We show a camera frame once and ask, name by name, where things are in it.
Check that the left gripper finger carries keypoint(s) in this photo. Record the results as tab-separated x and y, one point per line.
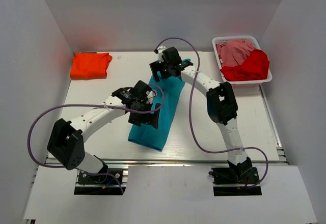
154	117
138	119

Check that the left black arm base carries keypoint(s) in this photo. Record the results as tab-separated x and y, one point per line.
112	184

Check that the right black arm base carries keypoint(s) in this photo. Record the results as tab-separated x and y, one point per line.
226	184

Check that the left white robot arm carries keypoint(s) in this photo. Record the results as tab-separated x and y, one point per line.
67	138

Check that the red t-shirt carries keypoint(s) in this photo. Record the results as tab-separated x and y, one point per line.
254	67

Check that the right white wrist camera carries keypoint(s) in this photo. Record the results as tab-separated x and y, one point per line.
160	55

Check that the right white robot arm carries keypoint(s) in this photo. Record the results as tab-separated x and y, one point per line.
220	99

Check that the folded orange t-shirt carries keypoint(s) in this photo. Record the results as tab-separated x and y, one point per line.
90	65

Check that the teal t-shirt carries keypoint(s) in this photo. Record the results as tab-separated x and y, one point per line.
146	135

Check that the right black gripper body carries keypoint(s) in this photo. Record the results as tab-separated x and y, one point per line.
160	66

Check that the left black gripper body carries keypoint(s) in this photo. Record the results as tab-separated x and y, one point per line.
142	117

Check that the pink t-shirt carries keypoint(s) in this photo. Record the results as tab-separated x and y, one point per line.
234	52

